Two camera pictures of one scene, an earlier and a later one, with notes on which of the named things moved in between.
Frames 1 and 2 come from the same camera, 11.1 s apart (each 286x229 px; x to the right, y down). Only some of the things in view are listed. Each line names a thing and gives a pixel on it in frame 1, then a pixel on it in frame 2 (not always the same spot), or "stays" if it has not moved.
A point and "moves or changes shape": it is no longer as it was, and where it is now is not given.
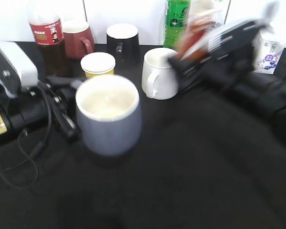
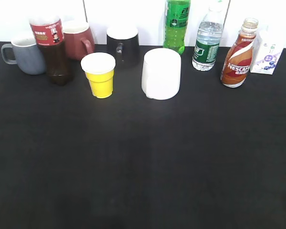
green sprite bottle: x=176 y=22 stays
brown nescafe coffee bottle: x=204 y=16 moves or changes shape
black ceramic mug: x=123 y=42 stays
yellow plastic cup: x=98 y=64 stays
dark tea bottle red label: x=48 y=33 stays
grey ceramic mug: x=109 y=108 -> x=24 y=51
